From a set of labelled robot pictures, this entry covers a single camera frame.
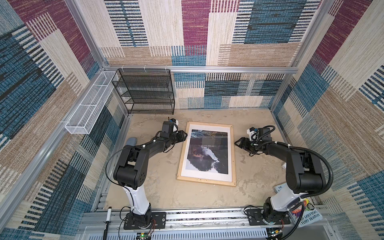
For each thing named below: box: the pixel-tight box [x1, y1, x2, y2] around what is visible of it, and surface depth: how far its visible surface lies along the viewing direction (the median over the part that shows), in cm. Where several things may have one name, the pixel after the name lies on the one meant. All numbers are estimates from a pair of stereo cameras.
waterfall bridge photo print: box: [185, 129, 229, 175], surface depth 96 cm
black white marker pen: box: [102, 206, 112, 240], surface depth 73 cm
